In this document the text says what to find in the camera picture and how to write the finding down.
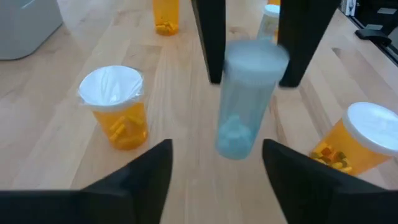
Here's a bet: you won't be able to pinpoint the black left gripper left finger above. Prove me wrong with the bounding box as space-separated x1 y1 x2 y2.
0 139 174 224

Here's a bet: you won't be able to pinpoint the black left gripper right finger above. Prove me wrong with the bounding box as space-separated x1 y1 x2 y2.
262 139 398 224

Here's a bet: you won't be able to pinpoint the grey plastic bin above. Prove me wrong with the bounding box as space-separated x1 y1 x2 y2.
0 0 64 61

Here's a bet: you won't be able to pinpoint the orange pill bottle plastic-wrapped cap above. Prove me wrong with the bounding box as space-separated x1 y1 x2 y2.
76 65 149 151

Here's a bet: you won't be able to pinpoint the black metal table frame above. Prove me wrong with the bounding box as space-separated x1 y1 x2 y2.
340 0 398 67

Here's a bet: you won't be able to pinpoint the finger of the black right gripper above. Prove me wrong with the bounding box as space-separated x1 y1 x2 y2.
277 0 342 88
190 0 227 85

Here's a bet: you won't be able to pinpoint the blue pill bottle white cap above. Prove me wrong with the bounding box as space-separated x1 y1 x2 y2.
256 4 280 43
215 39 290 161

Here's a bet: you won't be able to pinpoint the orange pill bottle mixed-colour pills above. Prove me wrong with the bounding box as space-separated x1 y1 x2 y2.
309 101 398 177

